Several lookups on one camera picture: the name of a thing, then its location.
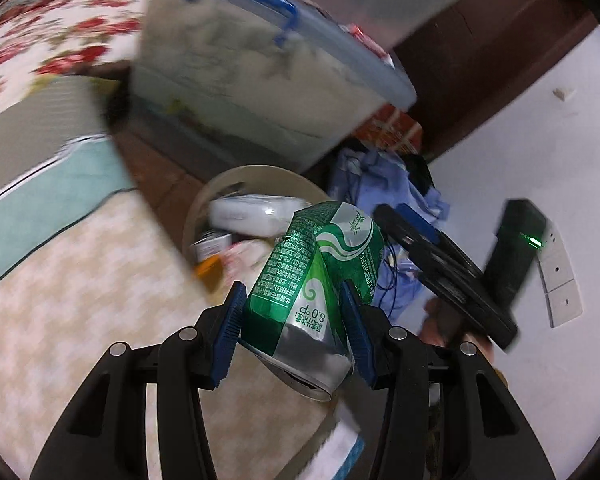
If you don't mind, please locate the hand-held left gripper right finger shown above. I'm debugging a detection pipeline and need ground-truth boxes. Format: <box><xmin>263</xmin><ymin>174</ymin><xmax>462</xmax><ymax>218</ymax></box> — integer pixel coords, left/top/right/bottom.
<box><xmin>340</xmin><ymin>280</ymin><xmax>556</xmax><ymax>480</ymax></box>

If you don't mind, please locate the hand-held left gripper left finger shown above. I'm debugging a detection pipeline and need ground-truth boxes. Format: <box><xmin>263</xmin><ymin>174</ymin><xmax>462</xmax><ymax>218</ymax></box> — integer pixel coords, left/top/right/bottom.
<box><xmin>30</xmin><ymin>280</ymin><xmax>248</xmax><ymax>480</ymax></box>

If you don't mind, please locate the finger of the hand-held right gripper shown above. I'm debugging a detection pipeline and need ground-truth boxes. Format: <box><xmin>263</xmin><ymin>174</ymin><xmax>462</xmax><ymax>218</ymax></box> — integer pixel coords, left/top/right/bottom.
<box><xmin>396</xmin><ymin>203</ymin><xmax>477</xmax><ymax>282</ymax></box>
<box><xmin>374</xmin><ymin>205</ymin><xmax>437</xmax><ymax>282</ymax></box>

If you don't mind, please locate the crushed green can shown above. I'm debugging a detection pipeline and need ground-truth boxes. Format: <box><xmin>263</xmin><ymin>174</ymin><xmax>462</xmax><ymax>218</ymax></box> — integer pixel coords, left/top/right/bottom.
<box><xmin>240</xmin><ymin>201</ymin><xmax>387</xmax><ymax>402</ymax></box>

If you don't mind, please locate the white glossy packet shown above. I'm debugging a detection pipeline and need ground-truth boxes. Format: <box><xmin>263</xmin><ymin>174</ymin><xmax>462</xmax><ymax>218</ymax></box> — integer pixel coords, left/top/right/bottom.
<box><xmin>209</xmin><ymin>195</ymin><xmax>312</xmax><ymax>239</ymax></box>

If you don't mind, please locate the beige round bin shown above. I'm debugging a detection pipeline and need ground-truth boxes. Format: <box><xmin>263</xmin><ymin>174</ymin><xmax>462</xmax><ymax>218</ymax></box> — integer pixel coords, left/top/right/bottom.
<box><xmin>182</xmin><ymin>165</ymin><xmax>331</xmax><ymax>292</ymax></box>

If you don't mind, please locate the person's right hand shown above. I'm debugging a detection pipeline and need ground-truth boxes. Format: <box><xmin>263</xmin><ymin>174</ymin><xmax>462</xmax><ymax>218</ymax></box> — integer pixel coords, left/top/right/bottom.
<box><xmin>420</xmin><ymin>297</ymin><xmax>497</xmax><ymax>363</ymax></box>

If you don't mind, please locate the blue crumpled cloth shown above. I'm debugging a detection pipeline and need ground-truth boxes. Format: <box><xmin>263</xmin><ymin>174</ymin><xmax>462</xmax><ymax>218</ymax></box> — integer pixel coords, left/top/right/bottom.
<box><xmin>327</xmin><ymin>147</ymin><xmax>452</xmax><ymax>322</ymax></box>

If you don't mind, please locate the red orange carton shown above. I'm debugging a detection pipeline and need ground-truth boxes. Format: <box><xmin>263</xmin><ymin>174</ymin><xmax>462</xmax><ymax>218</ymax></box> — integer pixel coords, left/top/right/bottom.
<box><xmin>352</xmin><ymin>102</ymin><xmax>424</xmax><ymax>157</ymax></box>

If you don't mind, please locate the dark wooden cabinet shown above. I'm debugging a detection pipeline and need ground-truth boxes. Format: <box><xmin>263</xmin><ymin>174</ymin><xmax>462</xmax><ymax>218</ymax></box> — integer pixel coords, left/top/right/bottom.
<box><xmin>395</xmin><ymin>0</ymin><xmax>600</xmax><ymax>162</ymax></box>

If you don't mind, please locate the black cable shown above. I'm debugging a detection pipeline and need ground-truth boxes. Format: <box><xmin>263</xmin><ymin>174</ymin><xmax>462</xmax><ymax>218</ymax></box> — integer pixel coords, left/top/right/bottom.
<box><xmin>379</xmin><ymin>240</ymin><xmax>407</xmax><ymax>312</ymax></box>

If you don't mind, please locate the white wall socket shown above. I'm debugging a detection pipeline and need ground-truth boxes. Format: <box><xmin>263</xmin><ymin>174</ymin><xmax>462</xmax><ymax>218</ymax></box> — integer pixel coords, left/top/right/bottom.
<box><xmin>534</xmin><ymin>220</ymin><xmax>584</xmax><ymax>329</ymax></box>

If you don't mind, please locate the blue handle storage box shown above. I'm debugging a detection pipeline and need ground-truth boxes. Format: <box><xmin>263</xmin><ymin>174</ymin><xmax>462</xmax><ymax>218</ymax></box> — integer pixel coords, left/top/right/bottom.
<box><xmin>130</xmin><ymin>0</ymin><xmax>419</xmax><ymax>172</ymax></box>

